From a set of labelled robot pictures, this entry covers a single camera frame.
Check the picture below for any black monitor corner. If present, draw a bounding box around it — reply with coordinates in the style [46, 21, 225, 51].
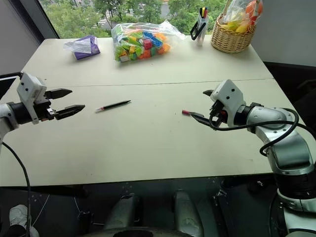
[0, 72, 23, 100]

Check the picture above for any wicker basket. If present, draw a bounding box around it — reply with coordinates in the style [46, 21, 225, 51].
[210, 15, 257, 54]

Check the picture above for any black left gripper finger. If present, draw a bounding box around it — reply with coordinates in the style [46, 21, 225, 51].
[50, 88, 73, 100]
[54, 104, 86, 121]

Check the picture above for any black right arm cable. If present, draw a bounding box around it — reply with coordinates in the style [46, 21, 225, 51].
[208, 108, 316, 157]

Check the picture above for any clear bag of toy bricks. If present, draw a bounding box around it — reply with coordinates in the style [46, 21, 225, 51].
[110, 19, 186, 64]

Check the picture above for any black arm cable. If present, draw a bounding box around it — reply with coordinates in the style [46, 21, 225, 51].
[208, 108, 316, 157]
[0, 72, 33, 237]

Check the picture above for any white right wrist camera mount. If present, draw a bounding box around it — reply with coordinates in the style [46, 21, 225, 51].
[210, 79, 247, 128]

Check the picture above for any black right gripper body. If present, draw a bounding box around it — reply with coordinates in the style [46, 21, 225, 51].
[209, 99, 228, 129]

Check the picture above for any black clip tool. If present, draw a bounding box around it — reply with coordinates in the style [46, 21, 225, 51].
[190, 21, 206, 41]

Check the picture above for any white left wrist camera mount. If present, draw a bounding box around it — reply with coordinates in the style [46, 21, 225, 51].
[16, 72, 47, 124]

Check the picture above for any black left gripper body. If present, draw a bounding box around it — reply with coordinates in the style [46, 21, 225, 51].
[32, 90, 57, 122]

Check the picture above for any white pen holder cup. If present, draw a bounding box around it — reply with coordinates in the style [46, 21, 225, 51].
[196, 10, 209, 47]

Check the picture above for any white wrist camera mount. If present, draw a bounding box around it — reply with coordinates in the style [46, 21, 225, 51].
[210, 79, 247, 128]
[16, 72, 47, 124]

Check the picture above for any black pen with red end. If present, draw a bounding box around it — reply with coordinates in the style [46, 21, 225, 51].
[95, 99, 132, 114]

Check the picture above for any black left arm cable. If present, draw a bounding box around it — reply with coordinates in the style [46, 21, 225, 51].
[0, 72, 33, 237]

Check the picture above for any purple tissue pack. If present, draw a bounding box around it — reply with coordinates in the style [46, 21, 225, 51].
[63, 35, 101, 61]

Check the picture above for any clear bag of toy fruit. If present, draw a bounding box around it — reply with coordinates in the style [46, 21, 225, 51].
[217, 0, 264, 34]

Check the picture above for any white shoe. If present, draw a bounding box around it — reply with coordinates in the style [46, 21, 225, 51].
[8, 204, 29, 229]

